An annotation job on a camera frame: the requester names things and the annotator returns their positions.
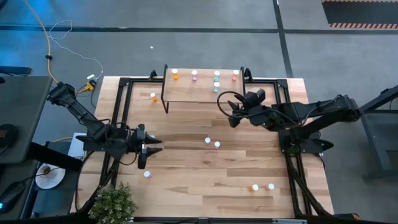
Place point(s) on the white round dish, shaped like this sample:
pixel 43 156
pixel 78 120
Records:
pixel 54 180

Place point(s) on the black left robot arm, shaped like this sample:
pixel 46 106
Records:
pixel 77 109

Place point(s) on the black desk beam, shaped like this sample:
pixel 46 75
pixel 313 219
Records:
pixel 53 157

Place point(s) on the black aluminium table frame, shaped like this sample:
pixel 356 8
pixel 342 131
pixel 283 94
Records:
pixel 282 83

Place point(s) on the black computer mouse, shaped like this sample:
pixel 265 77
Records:
pixel 11 197

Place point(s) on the black round case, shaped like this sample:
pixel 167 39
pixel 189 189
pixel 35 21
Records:
pixel 6 135

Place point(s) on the green potted plant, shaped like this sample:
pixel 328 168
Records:
pixel 112 205

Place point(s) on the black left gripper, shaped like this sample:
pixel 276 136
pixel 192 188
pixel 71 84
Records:
pixel 141 146

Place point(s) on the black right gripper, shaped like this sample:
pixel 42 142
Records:
pixel 258 113

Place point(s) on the orange medicine bottle white cap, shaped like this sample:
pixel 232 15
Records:
pixel 255 187
pixel 152 95
pixel 175 72

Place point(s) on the dark grey desk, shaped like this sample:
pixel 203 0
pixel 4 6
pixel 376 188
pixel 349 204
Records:
pixel 25 118

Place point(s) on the black flat device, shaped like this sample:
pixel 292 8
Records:
pixel 15 70

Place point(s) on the black metal stand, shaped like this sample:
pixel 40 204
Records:
pixel 373 137

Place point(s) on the black hazard striped mat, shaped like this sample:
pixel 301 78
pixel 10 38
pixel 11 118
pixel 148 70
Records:
pixel 360 14

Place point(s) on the white power adapter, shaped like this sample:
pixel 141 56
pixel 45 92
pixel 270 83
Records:
pixel 91 77

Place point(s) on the yellow power plug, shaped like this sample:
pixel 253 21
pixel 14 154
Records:
pixel 90 85

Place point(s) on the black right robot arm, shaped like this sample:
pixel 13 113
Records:
pixel 323 112

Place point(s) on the wooden shelf black metal frame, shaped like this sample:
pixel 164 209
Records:
pixel 205 93

